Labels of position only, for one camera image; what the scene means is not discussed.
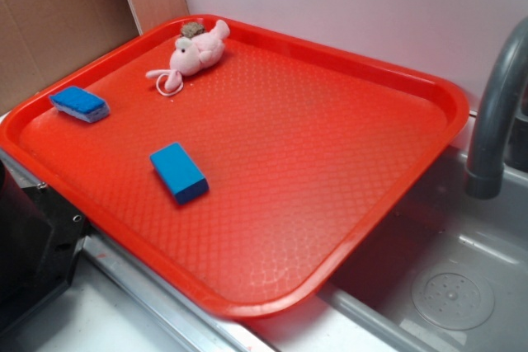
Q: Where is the grey toy sink basin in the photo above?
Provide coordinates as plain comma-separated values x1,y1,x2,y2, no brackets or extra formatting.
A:
247,129,527,351

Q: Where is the pink plush toy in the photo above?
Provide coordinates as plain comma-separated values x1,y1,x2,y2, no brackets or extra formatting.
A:
145,20,230,96

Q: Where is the brown cardboard panel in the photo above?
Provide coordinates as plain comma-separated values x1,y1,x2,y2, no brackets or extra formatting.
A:
1,0,188,113

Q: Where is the blue wooden block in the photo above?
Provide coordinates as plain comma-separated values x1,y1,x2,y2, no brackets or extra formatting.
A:
149,143,210,205

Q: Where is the grey curved faucet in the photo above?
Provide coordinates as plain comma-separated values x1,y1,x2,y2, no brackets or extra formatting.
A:
464,19,527,199

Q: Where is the round sink drain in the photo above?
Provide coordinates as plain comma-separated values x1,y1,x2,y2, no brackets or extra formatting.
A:
411,263,495,331

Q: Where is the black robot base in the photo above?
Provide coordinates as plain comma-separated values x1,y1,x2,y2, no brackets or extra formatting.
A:
1,164,87,335

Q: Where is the blue and white sponge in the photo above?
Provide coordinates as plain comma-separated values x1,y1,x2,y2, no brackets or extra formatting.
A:
49,86,111,124

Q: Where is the red plastic tray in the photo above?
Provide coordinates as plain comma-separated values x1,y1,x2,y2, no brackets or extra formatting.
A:
1,19,469,319

